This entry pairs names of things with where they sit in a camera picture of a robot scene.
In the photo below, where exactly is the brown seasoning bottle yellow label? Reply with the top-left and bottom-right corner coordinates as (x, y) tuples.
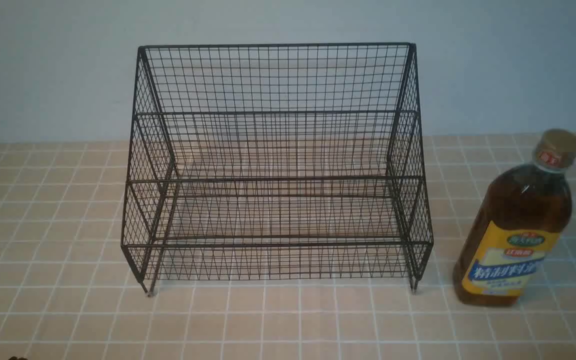
(452, 129), (576, 307)

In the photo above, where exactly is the black wire mesh shelf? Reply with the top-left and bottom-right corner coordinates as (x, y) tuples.
(120, 42), (434, 297)

